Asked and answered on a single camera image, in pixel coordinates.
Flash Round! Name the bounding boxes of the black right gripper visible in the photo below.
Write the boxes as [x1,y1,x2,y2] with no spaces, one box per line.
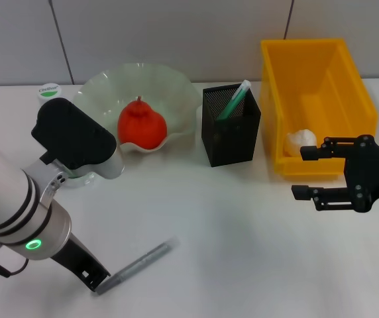
[291,134,379,213]

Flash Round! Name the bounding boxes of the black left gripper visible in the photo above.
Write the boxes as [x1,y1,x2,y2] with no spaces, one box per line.
[48,231,111,292]

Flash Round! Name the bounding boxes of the white paper ball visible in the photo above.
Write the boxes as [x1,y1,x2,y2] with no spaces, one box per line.
[285,129,319,156]

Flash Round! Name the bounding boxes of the silver grey pen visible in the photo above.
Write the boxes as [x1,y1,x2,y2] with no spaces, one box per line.
[95,237,180,295]

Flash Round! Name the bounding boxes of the mint green pen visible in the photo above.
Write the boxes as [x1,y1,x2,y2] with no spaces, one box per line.
[216,79,252,122]

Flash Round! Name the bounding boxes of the orange fruit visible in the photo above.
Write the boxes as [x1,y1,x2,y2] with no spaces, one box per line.
[117,95,168,152]

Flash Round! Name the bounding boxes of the clear water bottle green label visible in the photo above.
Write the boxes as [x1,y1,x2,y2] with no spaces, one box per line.
[36,82,99,189]

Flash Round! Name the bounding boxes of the black mesh pen holder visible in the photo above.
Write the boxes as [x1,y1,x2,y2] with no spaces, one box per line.
[201,82,262,168]

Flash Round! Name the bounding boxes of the yellow plastic bin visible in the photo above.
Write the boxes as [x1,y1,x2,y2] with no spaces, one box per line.
[259,38,379,176]

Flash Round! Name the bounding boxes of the pale green wavy glass bowl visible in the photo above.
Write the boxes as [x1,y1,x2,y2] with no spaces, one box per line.
[73,62,203,156]

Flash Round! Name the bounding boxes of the left wrist cable with connector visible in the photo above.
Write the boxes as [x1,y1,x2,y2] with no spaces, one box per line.
[0,240,30,278]

